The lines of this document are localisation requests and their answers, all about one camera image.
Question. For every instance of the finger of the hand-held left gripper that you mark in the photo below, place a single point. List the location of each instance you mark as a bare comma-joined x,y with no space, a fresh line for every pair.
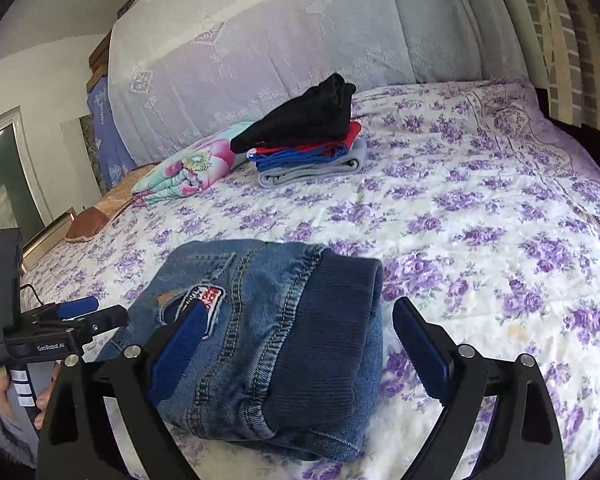
77,307
107,322

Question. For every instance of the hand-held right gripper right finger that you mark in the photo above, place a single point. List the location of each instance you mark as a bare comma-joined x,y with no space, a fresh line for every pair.
422,345

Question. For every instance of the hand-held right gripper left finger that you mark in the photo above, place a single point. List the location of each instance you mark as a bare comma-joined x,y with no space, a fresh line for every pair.
180,350

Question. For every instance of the blue denim pants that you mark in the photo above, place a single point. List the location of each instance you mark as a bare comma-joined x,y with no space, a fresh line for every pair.
290,335

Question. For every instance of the person's left forearm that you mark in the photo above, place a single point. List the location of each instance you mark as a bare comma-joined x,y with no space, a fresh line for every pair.
0,440

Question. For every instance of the person's left hand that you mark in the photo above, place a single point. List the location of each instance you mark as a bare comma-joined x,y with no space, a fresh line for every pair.
0,392

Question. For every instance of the brown pillow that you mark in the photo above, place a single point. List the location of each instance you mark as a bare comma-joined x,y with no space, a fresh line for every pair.
87,225

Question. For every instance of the purple floral bedspread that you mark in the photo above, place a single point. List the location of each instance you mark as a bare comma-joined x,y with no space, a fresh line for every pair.
480,210

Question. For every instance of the white framed glass door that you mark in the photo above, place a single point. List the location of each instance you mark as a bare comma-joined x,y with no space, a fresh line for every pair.
5,175

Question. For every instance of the green floral picture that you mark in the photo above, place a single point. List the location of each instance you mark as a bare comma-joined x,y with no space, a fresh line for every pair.
92,155

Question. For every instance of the folded floral blanket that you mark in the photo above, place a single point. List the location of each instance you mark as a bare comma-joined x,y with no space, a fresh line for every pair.
190,170

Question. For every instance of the blue patterned bedding bag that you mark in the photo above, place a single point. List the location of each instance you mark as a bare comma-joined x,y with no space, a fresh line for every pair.
105,125

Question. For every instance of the folded grey garment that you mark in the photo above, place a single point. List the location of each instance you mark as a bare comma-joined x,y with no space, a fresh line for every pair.
305,175

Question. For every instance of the folded red blue garment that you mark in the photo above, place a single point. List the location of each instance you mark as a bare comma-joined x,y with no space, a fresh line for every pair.
300,152

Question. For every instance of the folded black garment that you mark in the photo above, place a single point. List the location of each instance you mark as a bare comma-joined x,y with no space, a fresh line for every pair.
305,115

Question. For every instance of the checked beige curtain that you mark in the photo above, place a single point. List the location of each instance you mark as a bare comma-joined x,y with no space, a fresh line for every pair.
570,45

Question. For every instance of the beige bed frame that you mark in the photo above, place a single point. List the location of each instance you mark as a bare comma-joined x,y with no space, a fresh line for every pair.
50,237

